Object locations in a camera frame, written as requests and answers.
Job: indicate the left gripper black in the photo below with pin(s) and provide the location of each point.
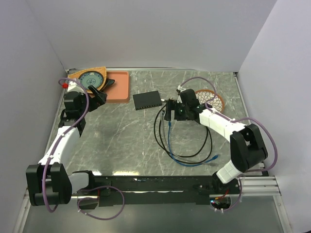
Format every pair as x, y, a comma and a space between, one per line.
100, 99

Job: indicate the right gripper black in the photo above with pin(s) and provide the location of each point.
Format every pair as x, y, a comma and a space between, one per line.
172, 105

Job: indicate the black network switch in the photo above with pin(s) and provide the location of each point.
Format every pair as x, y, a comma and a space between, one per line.
147, 100

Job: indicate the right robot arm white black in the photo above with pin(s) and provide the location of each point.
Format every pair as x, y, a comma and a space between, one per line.
247, 148

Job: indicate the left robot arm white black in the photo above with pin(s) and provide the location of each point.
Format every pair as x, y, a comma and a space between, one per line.
48, 182

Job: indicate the black dish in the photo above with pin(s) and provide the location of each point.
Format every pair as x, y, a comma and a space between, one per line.
109, 82

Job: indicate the salmon pink tray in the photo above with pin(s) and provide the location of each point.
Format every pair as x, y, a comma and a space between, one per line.
119, 92

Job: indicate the blue patterned round plate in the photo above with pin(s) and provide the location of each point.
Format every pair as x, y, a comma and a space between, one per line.
91, 78

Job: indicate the flower patterned brown bowl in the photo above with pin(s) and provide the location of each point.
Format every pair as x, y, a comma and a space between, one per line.
206, 95

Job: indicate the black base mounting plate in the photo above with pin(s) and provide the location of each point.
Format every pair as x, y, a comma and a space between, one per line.
131, 190

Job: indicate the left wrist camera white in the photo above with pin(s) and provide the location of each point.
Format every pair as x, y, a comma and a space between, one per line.
72, 87

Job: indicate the aluminium rail frame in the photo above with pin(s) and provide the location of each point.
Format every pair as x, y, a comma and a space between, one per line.
267, 187

